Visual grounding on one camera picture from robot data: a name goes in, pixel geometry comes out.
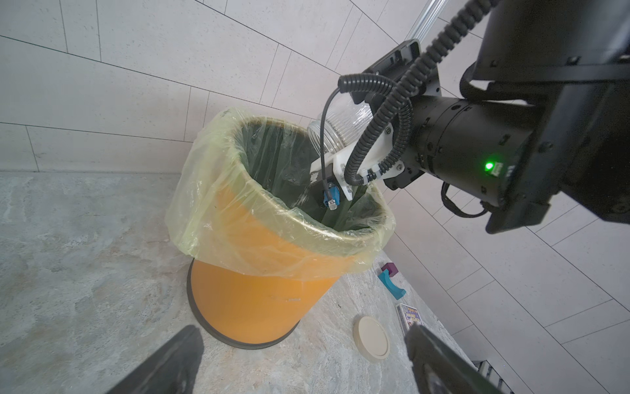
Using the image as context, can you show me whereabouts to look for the purple block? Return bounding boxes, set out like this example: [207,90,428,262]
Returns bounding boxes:
[382,262,399,277]

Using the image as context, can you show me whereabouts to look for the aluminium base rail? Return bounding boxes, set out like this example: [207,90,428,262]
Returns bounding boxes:
[473,361,515,394]

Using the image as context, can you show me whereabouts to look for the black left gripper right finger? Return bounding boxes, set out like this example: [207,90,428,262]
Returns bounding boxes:
[405,324,500,394]

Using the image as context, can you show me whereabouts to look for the teal arch block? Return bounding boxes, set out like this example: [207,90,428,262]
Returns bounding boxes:
[378,269,406,300]

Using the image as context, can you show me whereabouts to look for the orange trash bin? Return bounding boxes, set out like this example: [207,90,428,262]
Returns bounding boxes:
[189,259,345,349]

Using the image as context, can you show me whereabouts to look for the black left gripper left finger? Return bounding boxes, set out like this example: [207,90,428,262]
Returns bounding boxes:
[108,325,204,394]

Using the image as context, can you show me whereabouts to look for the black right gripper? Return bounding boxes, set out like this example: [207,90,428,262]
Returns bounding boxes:
[365,39,441,190]

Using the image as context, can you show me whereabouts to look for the cream jar lid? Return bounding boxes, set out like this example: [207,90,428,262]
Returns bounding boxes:
[353,316,390,363]

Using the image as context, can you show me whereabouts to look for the metal frame corner post right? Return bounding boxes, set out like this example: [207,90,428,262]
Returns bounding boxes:
[405,0,448,42]

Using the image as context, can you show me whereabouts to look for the green plastic bin liner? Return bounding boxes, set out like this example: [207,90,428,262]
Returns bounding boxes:
[165,108,395,281]

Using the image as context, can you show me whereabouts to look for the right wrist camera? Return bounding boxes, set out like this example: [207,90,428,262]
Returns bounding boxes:
[309,122,407,210]

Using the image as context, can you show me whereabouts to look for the ribbed glass oatmeal jar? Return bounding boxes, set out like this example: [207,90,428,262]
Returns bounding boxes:
[323,93,372,154]

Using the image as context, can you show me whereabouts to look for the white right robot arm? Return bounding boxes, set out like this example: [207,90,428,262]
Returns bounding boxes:
[309,1,629,234]

